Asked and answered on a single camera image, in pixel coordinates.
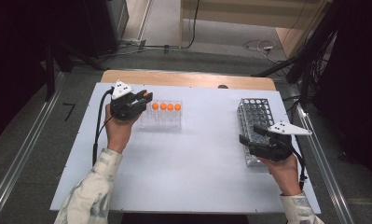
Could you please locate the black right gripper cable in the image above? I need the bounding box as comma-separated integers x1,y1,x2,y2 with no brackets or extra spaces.
291,146,309,190

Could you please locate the black floor cable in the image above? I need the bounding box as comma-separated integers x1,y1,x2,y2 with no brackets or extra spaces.
143,0,201,52

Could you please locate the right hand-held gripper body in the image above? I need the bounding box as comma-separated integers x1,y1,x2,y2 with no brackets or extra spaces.
249,120,312,162

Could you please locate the thick black cable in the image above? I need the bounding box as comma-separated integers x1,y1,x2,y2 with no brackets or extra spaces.
92,87,116,167

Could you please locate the grey power strip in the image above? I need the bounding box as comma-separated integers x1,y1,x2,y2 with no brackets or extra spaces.
119,38,147,49

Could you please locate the black cabinet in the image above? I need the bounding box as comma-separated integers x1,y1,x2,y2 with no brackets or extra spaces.
80,0,130,59

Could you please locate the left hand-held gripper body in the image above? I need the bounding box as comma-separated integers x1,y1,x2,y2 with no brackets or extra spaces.
109,79,143,121

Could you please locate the thin black cable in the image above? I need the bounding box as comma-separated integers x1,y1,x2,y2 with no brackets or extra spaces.
96,115,115,139

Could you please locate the dark curtain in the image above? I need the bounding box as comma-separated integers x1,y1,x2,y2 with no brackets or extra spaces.
312,0,372,181

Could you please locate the white floor cable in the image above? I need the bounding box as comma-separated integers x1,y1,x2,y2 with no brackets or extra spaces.
241,38,278,59

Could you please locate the metal test tube rack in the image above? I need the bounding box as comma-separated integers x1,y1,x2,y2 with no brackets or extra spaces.
236,98,280,167

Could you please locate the black cable bundle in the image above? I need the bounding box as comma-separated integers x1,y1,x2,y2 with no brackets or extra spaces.
252,0,340,108

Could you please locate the person's right hand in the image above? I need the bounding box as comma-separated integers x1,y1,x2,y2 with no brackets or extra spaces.
257,153,303,197

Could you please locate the black metal stand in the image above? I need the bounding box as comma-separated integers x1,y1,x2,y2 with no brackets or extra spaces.
43,40,108,102

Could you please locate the clear acrylic test tube rack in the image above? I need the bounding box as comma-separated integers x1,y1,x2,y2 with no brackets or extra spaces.
139,98,184,131

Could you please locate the aluminium floor rail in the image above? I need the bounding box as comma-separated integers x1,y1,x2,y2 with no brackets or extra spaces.
290,90,357,224
0,72,68,224

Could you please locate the person's left hand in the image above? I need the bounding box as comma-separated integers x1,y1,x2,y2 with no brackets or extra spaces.
103,104,135,154

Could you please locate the light wooden cabinet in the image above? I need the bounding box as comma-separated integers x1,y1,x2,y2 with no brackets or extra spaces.
178,0,331,60

